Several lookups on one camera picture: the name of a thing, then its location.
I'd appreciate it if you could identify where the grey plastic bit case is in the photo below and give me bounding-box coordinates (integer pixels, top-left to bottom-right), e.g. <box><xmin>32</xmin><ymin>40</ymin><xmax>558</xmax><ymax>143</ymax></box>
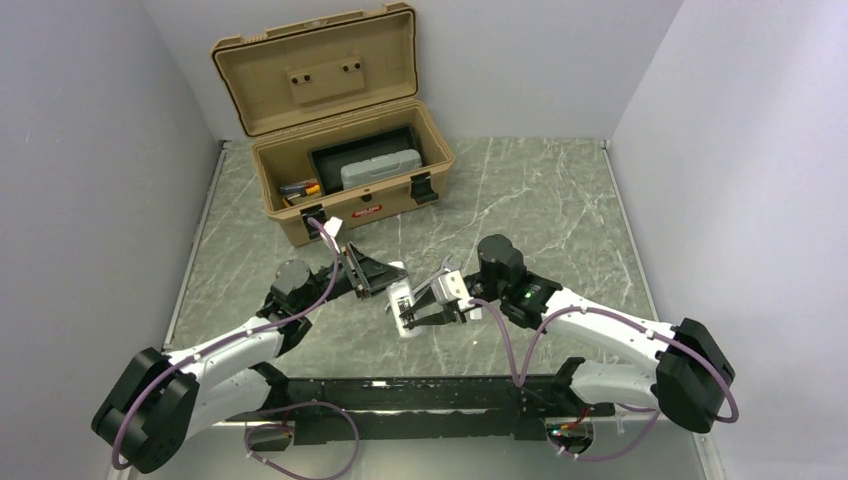
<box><xmin>340</xmin><ymin>149</ymin><xmax>422</xmax><ymax>189</ymax></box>

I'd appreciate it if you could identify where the black tray in toolbox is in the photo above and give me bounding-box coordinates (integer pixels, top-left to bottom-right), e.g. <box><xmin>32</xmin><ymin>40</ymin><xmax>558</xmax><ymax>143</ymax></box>
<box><xmin>307</xmin><ymin>124</ymin><xmax>419</xmax><ymax>194</ymax></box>

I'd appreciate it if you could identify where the silver combination wrench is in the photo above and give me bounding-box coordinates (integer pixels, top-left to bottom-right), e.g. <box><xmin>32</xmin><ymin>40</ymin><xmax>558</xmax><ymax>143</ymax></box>
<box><xmin>412</xmin><ymin>254</ymin><xmax>463</xmax><ymax>299</ymax></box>

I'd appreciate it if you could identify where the white remote control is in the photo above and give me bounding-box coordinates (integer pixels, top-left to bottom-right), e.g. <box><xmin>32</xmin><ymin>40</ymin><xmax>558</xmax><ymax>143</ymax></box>
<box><xmin>386</xmin><ymin>277</ymin><xmax>424</xmax><ymax>339</ymax></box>

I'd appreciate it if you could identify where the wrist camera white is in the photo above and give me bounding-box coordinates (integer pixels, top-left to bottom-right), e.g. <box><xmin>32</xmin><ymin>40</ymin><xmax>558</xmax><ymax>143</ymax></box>
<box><xmin>321</xmin><ymin>216</ymin><xmax>343</xmax><ymax>254</ymax></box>
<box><xmin>431</xmin><ymin>271</ymin><xmax>483</xmax><ymax>324</ymax></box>

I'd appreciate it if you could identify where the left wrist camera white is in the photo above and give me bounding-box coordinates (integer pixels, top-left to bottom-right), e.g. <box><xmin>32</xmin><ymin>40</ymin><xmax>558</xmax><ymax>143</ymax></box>
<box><xmin>321</xmin><ymin>216</ymin><xmax>343</xmax><ymax>254</ymax></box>

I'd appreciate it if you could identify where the orange handled tool in toolbox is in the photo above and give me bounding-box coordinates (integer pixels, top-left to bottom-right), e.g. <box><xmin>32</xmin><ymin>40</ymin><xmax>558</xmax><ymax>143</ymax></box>
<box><xmin>277</xmin><ymin>179</ymin><xmax>322</xmax><ymax>207</ymax></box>

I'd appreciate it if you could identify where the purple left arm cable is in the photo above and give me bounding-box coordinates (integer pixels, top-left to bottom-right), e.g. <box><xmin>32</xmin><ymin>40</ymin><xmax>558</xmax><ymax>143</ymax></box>
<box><xmin>109</xmin><ymin>217</ymin><xmax>346</xmax><ymax>473</ymax></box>

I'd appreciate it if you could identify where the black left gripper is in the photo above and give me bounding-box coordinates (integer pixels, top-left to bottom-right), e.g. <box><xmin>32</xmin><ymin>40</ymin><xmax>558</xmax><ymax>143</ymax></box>
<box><xmin>297</xmin><ymin>242</ymin><xmax>408</xmax><ymax>314</ymax></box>

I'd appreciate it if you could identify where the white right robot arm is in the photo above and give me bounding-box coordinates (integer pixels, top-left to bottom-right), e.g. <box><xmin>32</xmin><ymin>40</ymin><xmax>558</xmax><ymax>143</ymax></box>
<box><xmin>387</xmin><ymin>234</ymin><xmax>740</xmax><ymax>433</ymax></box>

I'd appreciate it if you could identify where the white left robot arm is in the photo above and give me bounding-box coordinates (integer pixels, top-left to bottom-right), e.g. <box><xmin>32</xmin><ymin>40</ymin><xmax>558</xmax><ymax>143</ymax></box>
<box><xmin>91</xmin><ymin>243</ymin><xmax>407</xmax><ymax>473</ymax></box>

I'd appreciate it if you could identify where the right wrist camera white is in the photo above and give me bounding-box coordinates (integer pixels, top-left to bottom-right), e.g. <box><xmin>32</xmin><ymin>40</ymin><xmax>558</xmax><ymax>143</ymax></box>
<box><xmin>431</xmin><ymin>271</ymin><xmax>483</xmax><ymax>324</ymax></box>

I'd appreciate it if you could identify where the tan plastic toolbox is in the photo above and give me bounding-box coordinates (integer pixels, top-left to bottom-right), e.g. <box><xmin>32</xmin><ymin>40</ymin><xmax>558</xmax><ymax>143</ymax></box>
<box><xmin>210</xmin><ymin>2</ymin><xmax>455</xmax><ymax>246</ymax></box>

